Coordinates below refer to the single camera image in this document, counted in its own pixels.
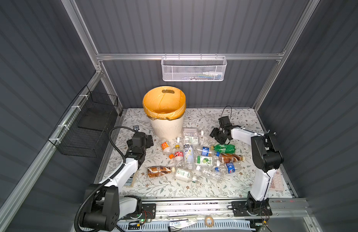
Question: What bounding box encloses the brown coffee bottle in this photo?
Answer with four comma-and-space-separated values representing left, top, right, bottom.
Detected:
218, 153, 243, 163

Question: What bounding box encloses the white ribbed trash bin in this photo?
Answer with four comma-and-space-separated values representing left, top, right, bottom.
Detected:
150, 115, 184, 140

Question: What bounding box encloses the bottle red label yellow cap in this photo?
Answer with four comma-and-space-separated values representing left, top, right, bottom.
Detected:
174, 145, 185, 167

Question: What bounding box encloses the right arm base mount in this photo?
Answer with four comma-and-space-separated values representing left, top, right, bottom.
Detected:
227, 201, 273, 217

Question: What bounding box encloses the pink calculator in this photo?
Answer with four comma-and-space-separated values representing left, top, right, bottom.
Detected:
270, 170, 284, 191

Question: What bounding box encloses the orange bin liner bag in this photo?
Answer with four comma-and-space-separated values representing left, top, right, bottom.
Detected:
142, 86, 186, 120

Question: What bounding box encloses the square clear bottle white cap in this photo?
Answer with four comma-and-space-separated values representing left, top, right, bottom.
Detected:
182, 127, 204, 137

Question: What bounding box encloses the illustrated paperback book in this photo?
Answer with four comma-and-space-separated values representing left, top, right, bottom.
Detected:
124, 172, 138, 188

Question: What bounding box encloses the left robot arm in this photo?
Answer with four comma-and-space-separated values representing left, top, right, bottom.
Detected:
74, 126, 154, 232

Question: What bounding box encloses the silver foil wrapper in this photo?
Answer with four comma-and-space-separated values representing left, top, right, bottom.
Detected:
168, 218, 198, 232

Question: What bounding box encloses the clear bottle white label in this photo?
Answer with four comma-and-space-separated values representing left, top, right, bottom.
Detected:
176, 136, 200, 146

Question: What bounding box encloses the tape roll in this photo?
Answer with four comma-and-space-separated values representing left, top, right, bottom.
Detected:
204, 216, 215, 228

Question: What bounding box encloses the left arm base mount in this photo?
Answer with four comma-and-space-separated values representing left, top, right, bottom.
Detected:
123, 204, 157, 220

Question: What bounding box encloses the tall clear bottle dark label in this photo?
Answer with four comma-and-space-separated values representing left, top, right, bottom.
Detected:
183, 138, 194, 170

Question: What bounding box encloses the clear bottle blue label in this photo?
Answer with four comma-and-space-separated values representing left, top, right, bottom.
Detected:
195, 146, 217, 157
214, 162, 241, 175

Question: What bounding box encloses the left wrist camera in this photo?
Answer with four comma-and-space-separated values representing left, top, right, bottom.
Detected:
133, 125, 140, 131

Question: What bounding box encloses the brown tea bottle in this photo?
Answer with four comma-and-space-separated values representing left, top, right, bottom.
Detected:
147, 166, 176, 178

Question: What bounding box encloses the black wire side basket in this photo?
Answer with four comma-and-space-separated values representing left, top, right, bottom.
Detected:
48, 87, 119, 158

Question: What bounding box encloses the bottle green lime label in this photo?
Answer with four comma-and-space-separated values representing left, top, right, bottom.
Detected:
194, 155, 220, 167

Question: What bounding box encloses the small bottle orange label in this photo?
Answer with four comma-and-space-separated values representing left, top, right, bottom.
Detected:
160, 138, 171, 155

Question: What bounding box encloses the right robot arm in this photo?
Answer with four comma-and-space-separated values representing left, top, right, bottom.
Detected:
210, 116, 284, 215

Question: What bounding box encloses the green plastic bottle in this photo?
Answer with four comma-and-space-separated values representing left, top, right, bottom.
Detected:
213, 144, 236, 154

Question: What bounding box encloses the white wire wall basket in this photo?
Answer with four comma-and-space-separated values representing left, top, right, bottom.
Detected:
161, 55, 227, 82

